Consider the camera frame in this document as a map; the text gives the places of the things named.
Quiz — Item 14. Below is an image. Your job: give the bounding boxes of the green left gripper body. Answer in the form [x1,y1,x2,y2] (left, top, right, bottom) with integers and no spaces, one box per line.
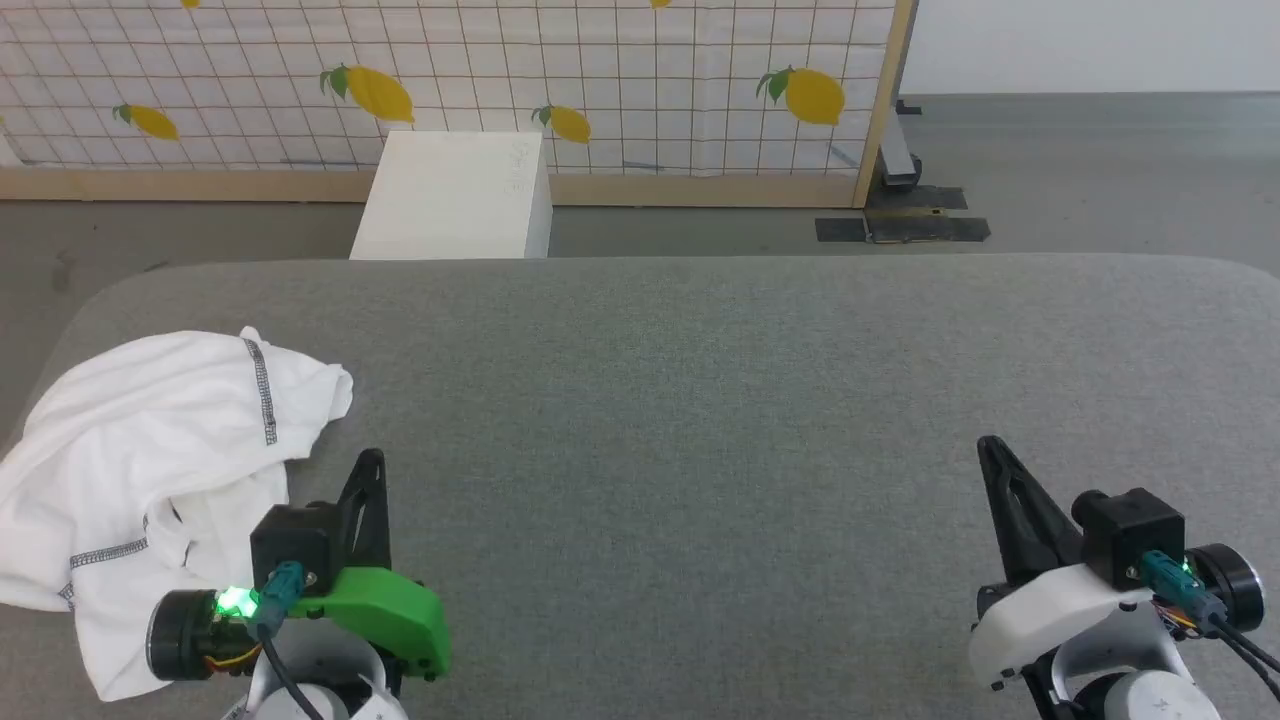
[288,566,454,683]

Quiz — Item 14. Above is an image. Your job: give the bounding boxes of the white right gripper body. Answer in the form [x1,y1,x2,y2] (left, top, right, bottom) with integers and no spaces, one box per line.
[967,561,1153,693]

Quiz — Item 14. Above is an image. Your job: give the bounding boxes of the black floor plate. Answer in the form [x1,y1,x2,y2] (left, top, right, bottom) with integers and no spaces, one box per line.
[864,184,969,212]

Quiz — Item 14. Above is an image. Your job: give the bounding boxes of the grey metal screen foot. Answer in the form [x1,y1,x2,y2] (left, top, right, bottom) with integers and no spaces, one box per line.
[878,98,925,191]

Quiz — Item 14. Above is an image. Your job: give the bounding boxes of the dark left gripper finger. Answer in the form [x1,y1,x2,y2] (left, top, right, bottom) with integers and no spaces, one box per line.
[352,450,394,572]
[335,450,378,574]

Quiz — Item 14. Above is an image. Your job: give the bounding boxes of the black metal stand base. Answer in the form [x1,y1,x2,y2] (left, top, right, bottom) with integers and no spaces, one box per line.
[814,214,992,245]

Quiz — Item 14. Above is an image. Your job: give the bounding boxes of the white long-sleeve shirt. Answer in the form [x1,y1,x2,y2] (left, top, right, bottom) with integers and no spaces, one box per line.
[0,326,355,703]

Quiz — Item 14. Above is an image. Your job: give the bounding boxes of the grey fabric padded surface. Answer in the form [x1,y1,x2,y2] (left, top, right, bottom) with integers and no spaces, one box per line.
[0,254,1280,720]

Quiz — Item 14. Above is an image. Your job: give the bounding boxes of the white rectangular box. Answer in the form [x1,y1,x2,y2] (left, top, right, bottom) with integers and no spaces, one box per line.
[349,130,554,261]

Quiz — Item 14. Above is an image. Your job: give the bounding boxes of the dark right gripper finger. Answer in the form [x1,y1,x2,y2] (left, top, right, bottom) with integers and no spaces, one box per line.
[989,438,1087,580]
[976,436,1037,588]

